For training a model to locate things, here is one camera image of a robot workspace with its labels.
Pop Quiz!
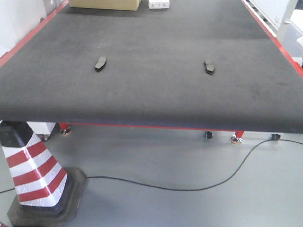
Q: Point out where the brake pad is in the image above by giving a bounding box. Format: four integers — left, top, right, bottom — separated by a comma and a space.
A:
95, 56, 107, 72
204, 59, 215, 75

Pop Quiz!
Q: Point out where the red white traffic cone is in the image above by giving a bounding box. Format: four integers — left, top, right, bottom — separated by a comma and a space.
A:
0, 121, 86, 227

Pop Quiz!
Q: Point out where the dark conveyor belt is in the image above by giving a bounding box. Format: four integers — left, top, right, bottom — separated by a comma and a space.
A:
0, 0, 303, 134

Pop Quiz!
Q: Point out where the cardboard box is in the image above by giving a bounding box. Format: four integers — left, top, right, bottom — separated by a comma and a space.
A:
69, 0, 141, 11

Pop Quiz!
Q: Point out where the long white box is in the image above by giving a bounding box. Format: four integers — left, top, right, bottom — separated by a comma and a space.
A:
147, 0, 170, 9

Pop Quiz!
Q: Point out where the black floor cable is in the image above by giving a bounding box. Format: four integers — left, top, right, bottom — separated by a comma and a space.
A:
0, 139, 303, 193

